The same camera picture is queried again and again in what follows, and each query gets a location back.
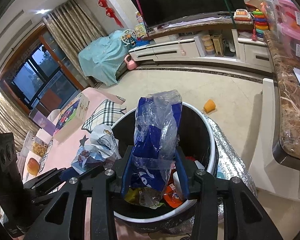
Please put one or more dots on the cream stacked containers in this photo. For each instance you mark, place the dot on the cream stacked containers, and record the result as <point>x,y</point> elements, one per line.
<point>207,45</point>

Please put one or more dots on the purple drink bottle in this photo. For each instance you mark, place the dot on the purple drink bottle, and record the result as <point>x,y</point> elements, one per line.
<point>41,121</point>

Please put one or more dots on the ferris wheel toy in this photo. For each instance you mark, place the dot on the ferris wheel toy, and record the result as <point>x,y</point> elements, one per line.
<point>128,37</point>

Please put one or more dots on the colourful puzzle box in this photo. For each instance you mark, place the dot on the colourful puzzle box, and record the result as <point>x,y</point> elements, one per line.
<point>70,117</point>

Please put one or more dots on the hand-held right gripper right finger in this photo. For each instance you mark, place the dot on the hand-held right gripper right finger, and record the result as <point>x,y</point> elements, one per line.
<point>182,180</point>

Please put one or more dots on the pink kettlebell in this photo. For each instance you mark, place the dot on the pink kettlebell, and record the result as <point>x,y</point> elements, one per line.
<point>130,63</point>

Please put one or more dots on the blue toy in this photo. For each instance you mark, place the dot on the blue toy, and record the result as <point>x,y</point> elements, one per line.
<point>140,43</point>

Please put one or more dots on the white waste bin black liner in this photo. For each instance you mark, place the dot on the white waste bin black liner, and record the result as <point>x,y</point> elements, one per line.
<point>207,135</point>

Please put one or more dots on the yellow toy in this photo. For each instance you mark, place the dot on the yellow toy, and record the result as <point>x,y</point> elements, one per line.
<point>140,28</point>

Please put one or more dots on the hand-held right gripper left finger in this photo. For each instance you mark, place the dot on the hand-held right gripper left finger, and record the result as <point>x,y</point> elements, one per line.
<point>127,177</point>

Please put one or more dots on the black flat television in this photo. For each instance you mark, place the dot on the black flat television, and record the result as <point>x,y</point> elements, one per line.
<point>185,0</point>

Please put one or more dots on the white television cabinet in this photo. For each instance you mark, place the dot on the white television cabinet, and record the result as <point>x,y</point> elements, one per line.
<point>202,48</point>

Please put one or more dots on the red yellow apple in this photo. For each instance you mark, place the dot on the red yellow apple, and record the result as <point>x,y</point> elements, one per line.
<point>32,166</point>

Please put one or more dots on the pink white toy box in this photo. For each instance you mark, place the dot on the pink white toy box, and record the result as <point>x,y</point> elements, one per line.
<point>139,16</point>

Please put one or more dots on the toy cash register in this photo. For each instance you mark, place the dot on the toy cash register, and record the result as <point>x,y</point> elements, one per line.
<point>242,13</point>

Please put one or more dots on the orange blue snack wrapper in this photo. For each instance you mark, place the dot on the orange blue snack wrapper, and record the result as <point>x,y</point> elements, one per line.
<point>172,192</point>

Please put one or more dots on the golden curtain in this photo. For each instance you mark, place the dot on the golden curtain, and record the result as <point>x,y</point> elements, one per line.
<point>5,112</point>
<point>75,27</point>

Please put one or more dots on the green white spout pouch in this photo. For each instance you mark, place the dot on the green white spout pouch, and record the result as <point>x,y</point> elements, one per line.
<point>135,196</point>

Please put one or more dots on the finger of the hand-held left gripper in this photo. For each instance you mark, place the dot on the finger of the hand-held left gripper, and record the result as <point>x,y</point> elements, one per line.
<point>47,176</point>
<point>68,172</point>

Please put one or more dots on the silver foil bag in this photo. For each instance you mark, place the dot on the silver foil bag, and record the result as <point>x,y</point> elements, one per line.
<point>232,150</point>

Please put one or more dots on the white tissue pack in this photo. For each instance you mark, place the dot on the white tissue pack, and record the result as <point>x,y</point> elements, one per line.
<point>150,140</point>

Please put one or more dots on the teal cloth covered armchair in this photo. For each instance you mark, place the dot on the teal cloth covered armchair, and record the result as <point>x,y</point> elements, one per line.
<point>102,55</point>

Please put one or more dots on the pink plastic storage boxes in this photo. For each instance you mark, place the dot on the pink plastic storage boxes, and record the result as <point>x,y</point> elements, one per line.
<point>290,17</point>

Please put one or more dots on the glass balcony door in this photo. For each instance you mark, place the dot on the glass balcony door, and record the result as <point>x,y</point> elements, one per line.
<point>40,72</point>

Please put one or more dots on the clear plastic snack jar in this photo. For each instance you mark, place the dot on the clear plastic snack jar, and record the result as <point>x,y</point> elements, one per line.
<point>40,147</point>

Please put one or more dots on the brown marble counter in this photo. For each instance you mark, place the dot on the brown marble counter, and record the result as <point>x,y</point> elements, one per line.
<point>290,92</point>

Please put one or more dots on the white paper bag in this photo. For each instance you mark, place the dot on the white paper bag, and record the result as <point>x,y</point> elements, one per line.
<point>102,142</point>

